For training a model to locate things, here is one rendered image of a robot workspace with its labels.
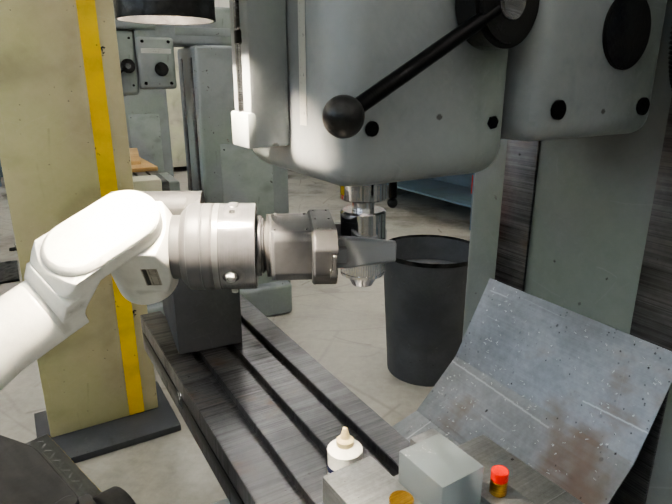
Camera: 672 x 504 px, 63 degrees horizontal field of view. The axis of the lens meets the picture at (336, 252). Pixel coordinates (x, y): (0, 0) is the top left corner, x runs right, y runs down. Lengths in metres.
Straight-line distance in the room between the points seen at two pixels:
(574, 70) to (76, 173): 1.89
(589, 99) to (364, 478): 0.42
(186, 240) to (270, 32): 0.20
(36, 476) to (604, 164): 1.27
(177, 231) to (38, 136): 1.66
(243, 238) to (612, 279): 0.51
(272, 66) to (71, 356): 2.03
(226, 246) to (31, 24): 1.73
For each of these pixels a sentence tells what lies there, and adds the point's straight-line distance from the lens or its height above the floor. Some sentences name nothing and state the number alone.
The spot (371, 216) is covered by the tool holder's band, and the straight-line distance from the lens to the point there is 0.55.
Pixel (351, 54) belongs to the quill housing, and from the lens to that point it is 0.43.
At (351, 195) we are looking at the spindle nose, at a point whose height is 1.29.
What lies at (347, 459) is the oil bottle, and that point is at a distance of 0.65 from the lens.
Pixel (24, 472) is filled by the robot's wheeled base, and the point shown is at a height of 0.57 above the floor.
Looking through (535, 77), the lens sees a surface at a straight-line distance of 0.54.
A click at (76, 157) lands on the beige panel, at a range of 2.21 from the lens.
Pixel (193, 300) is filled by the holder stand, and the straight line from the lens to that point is 1.03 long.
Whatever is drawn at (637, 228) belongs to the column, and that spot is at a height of 1.21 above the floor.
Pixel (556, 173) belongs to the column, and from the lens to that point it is 0.86.
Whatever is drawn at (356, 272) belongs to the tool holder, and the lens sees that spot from 0.57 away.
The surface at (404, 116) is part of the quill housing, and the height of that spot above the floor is 1.37.
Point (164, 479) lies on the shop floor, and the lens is 2.26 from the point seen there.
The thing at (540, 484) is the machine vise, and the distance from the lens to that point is 0.68.
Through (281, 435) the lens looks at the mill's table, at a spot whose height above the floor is 0.91.
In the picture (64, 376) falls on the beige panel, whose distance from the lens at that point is 2.45.
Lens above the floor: 1.40
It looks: 18 degrees down
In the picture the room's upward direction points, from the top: straight up
